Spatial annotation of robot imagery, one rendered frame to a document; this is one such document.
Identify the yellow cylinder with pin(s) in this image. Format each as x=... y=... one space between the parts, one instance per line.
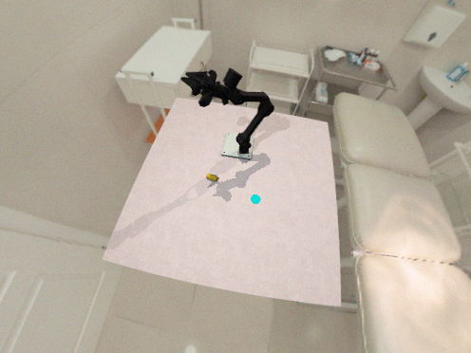
x=213 y=178

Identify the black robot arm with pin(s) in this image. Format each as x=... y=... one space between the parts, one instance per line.
x=238 y=97

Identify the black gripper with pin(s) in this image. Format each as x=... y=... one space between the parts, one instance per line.
x=200 y=81

